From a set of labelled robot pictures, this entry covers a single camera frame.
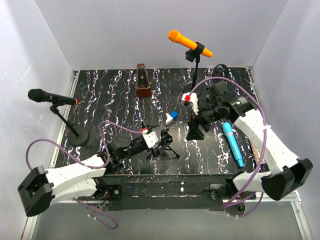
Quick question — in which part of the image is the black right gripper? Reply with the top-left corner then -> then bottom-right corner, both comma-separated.
185,101 -> 222,141

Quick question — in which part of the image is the black tripod stand blue mic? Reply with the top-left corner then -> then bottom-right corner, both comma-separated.
146,128 -> 180,161

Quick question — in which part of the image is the blue white toy block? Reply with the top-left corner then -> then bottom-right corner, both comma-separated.
165,111 -> 179,126

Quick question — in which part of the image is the blue microphone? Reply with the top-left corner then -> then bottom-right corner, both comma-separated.
222,122 -> 245,168

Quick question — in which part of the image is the black shock mount tripod stand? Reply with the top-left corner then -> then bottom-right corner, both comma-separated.
211,64 -> 230,78

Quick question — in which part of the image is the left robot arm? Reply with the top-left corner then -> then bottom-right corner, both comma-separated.
17,121 -> 161,217

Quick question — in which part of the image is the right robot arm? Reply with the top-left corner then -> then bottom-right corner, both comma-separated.
181,77 -> 313,201

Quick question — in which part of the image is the black stand for black mic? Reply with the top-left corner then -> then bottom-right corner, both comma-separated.
49,98 -> 90,147

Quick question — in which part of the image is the black round base mic stand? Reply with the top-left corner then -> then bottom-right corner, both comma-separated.
183,42 -> 205,94

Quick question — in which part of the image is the black microphone orange tip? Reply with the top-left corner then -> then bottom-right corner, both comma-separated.
27,88 -> 79,106

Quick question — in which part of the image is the brown metronome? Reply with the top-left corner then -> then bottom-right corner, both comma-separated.
135,63 -> 152,98

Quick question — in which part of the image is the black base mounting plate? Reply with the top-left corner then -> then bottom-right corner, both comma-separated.
80,174 -> 232,211

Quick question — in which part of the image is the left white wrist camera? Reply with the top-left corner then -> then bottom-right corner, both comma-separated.
141,128 -> 161,149

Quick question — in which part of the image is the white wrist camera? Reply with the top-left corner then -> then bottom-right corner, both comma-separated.
181,92 -> 199,116
141,128 -> 161,149

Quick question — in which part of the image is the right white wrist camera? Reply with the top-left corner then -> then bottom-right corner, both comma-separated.
181,92 -> 199,116

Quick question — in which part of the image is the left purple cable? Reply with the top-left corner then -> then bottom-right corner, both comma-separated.
25,121 -> 148,230

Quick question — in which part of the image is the purple cable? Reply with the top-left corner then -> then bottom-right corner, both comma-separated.
25,121 -> 148,230
189,76 -> 268,218

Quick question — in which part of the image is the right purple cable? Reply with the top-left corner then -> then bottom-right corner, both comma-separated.
189,76 -> 268,218

